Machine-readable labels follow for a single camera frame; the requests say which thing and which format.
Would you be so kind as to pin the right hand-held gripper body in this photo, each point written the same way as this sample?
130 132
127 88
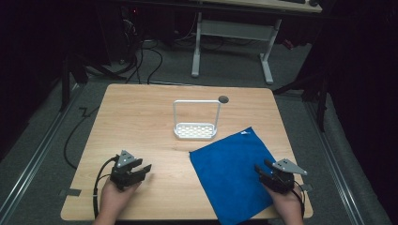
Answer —
281 181

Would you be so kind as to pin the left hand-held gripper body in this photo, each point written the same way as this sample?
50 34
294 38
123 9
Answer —
123 176

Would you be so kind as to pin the grey tape piece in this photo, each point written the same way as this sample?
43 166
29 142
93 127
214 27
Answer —
307 187
71 192

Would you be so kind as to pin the black keyboard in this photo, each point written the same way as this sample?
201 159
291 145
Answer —
293 1

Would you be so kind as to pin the light wooden desk top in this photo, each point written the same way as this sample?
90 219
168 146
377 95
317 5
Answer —
266 4

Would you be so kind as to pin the dark computer tower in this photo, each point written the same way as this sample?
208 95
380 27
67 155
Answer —
117 34

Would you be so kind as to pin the person's right hand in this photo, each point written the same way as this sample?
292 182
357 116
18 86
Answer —
287 204

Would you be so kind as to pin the blue cloth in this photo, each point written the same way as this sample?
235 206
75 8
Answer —
230 175

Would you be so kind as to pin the metal floor rail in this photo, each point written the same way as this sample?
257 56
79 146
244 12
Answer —
334 168
34 159

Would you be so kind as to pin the black metal stand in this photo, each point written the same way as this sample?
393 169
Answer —
65 84
320 103

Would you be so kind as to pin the black computer mouse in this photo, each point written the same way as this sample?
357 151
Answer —
313 2

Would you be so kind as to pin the white desk frame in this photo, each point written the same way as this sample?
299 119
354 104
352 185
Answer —
237 30

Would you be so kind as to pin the dark round table grommet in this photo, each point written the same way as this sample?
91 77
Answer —
223 99

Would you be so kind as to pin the person's left hand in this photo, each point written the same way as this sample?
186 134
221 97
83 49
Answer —
112 200

